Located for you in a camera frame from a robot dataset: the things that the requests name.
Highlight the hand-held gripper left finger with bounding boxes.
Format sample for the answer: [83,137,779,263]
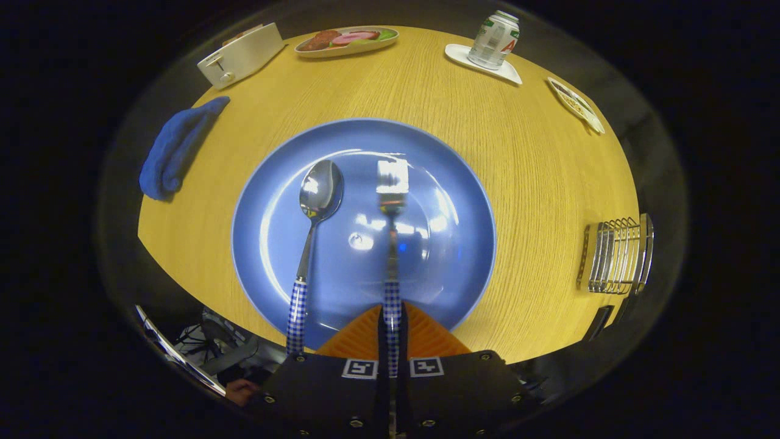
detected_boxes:
[247,303,391,439]

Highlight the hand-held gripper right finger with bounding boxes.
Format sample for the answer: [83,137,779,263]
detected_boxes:
[399,303,540,439]

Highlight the fork with blue checked handle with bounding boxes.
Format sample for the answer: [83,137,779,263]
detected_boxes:
[376,159,410,379]

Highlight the spoon with blue checked handle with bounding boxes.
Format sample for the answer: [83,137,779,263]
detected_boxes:
[285,160,345,357]

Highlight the blue round plate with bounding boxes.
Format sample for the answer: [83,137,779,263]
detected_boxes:
[231,118,497,351]

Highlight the open laptop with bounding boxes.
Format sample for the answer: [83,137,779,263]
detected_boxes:
[135,305,227,397]

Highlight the black table clamp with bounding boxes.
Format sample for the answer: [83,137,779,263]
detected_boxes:
[582,305,616,342]

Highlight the blue folded cloth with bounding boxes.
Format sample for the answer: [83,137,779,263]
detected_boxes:
[139,96,231,202]

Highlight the white square coaster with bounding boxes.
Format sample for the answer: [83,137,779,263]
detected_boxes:
[444,43,523,85]

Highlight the white divided food tray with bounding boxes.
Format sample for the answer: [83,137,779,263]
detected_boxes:
[547,77,606,135]

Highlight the grey plate of food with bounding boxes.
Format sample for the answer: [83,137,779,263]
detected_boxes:
[294,26,400,59]

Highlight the white toaster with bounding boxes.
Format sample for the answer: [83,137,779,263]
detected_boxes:
[196,23,286,91]

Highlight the toasted bread slice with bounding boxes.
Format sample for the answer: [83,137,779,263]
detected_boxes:
[222,24,264,47]

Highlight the tangle of black cables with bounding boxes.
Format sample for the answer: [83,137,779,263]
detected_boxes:
[177,323,223,357]

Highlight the metal wire cutlery rack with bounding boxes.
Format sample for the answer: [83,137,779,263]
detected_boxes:
[576,213,654,296]

